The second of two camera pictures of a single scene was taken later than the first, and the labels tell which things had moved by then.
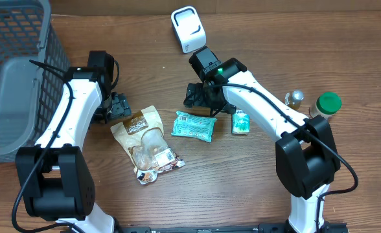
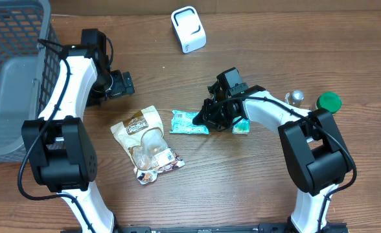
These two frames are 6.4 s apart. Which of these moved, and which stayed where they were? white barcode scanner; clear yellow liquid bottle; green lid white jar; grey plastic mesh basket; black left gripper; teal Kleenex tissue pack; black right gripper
Moved: black right gripper; black left gripper
Stayed: grey plastic mesh basket; clear yellow liquid bottle; teal Kleenex tissue pack; white barcode scanner; green lid white jar
